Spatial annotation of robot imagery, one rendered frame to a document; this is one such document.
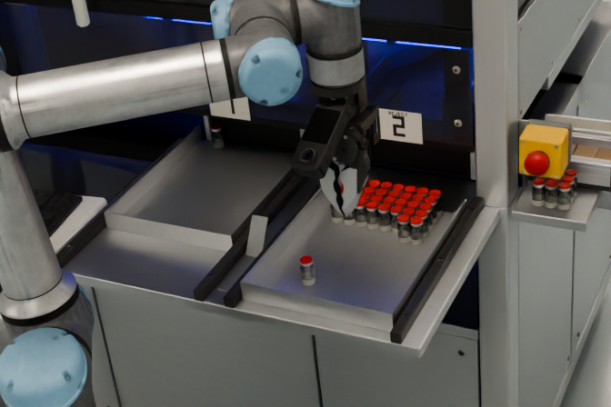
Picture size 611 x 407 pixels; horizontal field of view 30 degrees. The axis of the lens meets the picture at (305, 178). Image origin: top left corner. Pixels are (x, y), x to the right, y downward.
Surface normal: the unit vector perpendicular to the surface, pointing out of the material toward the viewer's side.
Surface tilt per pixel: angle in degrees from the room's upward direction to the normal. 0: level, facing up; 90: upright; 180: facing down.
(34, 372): 7
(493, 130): 90
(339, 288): 0
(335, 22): 90
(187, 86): 84
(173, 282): 0
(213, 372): 90
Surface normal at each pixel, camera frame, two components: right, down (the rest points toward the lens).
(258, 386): -0.43, 0.49
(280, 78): 0.15, 0.49
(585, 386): -0.10, -0.86
